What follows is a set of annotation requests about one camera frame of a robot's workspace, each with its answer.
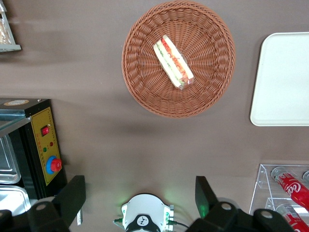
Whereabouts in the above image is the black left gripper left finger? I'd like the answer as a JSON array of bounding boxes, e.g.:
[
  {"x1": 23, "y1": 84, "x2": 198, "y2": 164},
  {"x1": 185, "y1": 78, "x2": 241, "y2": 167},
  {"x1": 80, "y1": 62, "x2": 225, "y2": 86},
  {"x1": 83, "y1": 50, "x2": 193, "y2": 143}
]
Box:
[{"x1": 0, "y1": 175, "x2": 86, "y2": 232}]

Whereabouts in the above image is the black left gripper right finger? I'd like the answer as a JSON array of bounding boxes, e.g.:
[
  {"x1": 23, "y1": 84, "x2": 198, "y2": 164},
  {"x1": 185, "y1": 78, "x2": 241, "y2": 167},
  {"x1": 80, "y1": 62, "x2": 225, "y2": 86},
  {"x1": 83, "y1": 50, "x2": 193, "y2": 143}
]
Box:
[{"x1": 185, "y1": 175, "x2": 294, "y2": 232}]

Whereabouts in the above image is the triangle sandwich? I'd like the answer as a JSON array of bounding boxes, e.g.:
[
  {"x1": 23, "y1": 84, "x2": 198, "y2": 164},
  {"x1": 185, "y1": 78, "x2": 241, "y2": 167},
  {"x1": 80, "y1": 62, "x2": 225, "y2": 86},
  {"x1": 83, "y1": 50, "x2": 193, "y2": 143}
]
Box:
[{"x1": 153, "y1": 34, "x2": 195, "y2": 91}]

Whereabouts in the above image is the brown round wicker basket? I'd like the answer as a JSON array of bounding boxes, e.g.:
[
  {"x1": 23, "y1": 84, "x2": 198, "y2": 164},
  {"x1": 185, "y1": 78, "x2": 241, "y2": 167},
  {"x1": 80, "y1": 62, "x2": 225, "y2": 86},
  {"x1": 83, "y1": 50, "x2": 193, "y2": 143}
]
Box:
[{"x1": 121, "y1": 0, "x2": 237, "y2": 119}]

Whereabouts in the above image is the cream rectangular plastic tray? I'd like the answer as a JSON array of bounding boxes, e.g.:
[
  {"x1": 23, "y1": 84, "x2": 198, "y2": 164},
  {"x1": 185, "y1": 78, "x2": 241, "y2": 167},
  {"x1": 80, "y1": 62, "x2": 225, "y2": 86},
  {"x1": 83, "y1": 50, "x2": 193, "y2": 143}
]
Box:
[{"x1": 250, "y1": 32, "x2": 309, "y2": 127}]

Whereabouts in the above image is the silver power socket box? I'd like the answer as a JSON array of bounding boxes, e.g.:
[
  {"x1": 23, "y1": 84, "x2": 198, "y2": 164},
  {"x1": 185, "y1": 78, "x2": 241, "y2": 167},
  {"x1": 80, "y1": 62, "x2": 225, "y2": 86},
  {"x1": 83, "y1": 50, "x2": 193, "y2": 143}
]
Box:
[{"x1": 76, "y1": 205, "x2": 84, "y2": 227}]

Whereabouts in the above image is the black food warmer cabinet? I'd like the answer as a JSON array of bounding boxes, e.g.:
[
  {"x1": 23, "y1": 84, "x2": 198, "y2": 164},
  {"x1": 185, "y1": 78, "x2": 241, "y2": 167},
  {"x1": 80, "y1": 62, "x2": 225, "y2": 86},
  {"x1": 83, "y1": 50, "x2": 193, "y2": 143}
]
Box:
[{"x1": 0, "y1": 98, "x2": 68, "y2": 217}]

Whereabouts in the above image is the clear acrylic bottle rack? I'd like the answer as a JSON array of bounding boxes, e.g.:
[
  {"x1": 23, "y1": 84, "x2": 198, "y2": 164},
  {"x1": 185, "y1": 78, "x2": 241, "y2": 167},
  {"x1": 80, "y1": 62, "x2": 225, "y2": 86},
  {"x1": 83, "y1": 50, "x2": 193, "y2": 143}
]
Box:
[{"x1": 248, "y1": 163, "x2": 309, "y2": 232}]

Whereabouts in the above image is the steel food pan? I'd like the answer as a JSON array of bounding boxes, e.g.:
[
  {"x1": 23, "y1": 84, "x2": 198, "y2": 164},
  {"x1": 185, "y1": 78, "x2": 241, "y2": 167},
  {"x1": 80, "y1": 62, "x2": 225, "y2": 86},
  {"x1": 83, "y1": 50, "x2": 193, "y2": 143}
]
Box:
[
  {"x1": 0, "y1": 134, "x2": 22, "y2": 186},
  {"x1": 0, "y1": 185, "x2": 32, "y2": 217}
]

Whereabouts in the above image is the red cola bottle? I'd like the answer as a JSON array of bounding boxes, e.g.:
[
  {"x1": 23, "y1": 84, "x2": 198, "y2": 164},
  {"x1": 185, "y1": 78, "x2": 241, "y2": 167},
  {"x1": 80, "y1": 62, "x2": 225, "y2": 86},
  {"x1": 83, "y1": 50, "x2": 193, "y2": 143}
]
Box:
[
  {"x1": 276, "y1": 203, "x2": 309, "y2": 232},
  {"x1": 270, "y1": 166, "x2": 309, "y2": 211}
]

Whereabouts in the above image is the grey snack display rack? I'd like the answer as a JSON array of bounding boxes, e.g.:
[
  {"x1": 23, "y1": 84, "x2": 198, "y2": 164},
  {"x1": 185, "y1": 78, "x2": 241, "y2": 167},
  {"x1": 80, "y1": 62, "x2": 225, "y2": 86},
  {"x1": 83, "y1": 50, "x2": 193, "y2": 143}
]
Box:
[{"x1": 0, "y1": 0, "x2": 22, "y2": 53}]

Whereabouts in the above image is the clear cracker bag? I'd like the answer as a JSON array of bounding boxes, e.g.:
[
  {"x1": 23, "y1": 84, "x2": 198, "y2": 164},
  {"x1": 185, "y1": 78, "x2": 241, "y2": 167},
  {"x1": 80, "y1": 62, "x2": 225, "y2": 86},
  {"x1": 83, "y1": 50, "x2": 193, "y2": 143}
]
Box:
[{"x1": 0, "y1": 18, "x2": 13, "y2": 45}]

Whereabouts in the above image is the black arm base cable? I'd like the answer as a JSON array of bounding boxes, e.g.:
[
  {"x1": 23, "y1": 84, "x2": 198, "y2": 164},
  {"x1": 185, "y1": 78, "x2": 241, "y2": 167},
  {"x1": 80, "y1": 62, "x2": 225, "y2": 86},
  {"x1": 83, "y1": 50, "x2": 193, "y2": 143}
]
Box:
[{"x1": 169, "y1": 219, "x2": 190, "y2": 230}]

